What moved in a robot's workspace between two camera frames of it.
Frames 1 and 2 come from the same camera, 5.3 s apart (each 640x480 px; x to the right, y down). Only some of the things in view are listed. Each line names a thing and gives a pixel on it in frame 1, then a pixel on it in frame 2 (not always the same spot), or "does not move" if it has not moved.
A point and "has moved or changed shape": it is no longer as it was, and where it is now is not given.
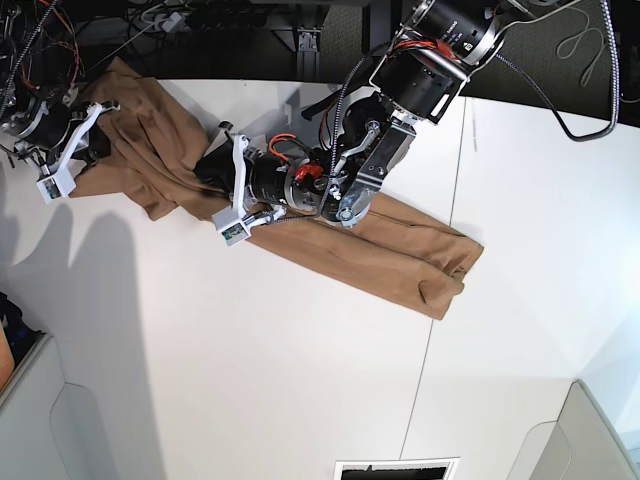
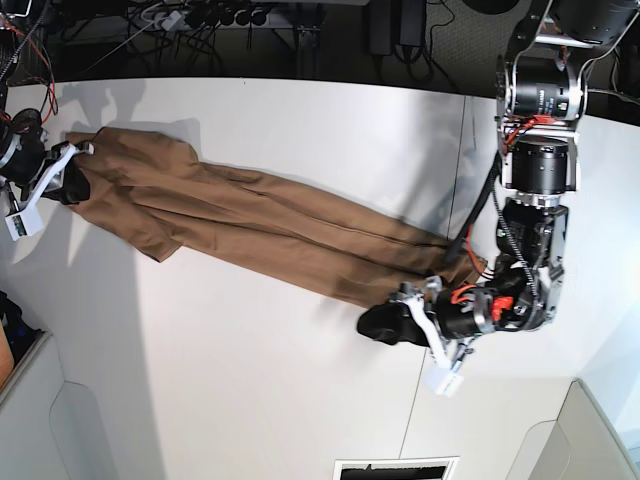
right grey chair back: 581,444 does not move
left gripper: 54,132 to 28,171
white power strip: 172,22 does not move
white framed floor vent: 396,469 does not move
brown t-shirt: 158,145 has moved or changed shape
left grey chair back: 52,429 does not move
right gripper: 263,188 to 452,318
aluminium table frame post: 308,68 does not move
